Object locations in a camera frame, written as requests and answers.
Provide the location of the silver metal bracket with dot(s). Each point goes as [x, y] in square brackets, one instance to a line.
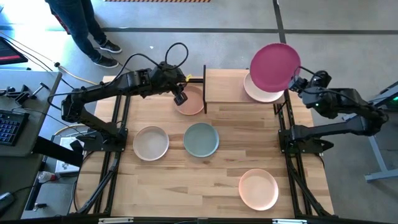
[115, 220]
[289, 221]

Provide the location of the clear bottle with red cap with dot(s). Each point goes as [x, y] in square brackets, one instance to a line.
[46, 176]

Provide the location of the tan orange plate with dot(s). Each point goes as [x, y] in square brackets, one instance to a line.
[194, 106]

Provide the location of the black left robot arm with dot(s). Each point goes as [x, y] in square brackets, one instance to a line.
[93, 93]

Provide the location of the blue grey table frame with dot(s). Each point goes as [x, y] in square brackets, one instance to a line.
[377, 158]

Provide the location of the black diagonal bar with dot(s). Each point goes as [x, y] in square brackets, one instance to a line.
[59, 152]

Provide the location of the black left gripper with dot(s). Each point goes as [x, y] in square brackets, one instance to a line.
[180, 93]

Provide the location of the black computer mouse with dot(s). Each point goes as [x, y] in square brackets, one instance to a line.
[5, 202]

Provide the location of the teal plate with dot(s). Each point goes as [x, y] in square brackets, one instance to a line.
[201, 139]

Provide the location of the beige grey plate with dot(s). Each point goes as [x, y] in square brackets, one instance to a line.
[151, 143]

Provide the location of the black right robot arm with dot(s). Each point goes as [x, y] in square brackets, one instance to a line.
[342, 99]

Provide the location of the white box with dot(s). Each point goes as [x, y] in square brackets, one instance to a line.
[65, 166]

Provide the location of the black computer monitor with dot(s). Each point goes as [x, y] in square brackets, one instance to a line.
[9, 53]

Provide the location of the person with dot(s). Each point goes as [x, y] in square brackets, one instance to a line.
[81, 25]

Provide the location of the grey desk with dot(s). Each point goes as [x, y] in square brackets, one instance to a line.
[40, 124]

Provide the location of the black aluminium table frame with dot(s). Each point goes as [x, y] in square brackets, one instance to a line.
[197, 80]

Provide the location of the light peach plate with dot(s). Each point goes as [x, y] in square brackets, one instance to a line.
[258, 189]

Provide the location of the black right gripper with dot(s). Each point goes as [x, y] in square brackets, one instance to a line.
[299, 84]

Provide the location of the black desk clamp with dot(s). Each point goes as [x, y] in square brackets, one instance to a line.
[20, 93]

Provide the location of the magenta plate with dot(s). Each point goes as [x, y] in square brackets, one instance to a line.
[273, 67]

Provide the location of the cream white plate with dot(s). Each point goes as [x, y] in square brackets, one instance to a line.
[259, 96]

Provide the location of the wooden shelf with black legs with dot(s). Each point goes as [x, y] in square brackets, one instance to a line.
[227, 87]

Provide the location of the black keyboard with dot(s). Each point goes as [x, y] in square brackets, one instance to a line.
[11, 127]

